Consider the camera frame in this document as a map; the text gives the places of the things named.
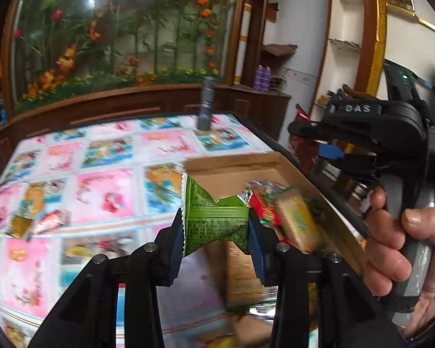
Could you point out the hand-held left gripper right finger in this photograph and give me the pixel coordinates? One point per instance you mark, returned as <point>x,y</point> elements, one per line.
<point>257,257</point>

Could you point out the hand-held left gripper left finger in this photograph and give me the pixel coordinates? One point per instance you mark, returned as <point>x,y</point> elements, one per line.
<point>176,257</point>

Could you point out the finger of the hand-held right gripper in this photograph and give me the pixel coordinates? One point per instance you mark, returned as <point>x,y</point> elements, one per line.
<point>308,128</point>
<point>351,163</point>

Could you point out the clear cracker packet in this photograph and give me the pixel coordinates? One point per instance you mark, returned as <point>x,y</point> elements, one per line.
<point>243,272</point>

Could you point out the bright red snack packet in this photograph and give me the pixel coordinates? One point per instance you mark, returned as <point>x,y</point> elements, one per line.
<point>264,208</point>

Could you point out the green white cracker packet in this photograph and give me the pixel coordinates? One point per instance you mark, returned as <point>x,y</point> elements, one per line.
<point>297,221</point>

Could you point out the silver foil snack packet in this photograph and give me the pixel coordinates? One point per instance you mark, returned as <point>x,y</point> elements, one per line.
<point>266,185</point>

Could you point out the cardboard box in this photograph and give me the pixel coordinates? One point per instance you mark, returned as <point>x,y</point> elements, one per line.
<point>232,174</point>

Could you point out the person's right hand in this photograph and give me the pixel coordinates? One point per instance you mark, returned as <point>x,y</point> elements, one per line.
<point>382,246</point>

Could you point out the purple spray can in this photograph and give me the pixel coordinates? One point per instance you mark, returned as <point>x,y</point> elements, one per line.
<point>266,78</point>
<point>259,78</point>

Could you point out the printed tablecloth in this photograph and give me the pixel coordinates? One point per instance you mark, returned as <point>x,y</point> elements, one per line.
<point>105,203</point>

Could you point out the grey flashlight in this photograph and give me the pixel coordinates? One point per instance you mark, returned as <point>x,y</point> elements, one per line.
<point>206,105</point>

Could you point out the white gold pillar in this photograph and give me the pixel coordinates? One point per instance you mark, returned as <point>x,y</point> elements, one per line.
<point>244,40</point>

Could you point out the red white snack packet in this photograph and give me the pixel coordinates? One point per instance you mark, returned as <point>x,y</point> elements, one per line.
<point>50,221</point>

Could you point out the olive green snack packet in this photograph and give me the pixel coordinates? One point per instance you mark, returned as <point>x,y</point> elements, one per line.
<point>18,226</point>

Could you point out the artificial flower display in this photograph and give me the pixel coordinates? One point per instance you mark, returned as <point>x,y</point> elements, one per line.
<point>123,29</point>

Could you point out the carved wooden wall shelf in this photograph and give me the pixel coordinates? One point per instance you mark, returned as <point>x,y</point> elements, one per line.
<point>279,49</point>

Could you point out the gold arched frame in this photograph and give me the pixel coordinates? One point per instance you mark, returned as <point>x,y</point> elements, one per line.
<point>377,25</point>

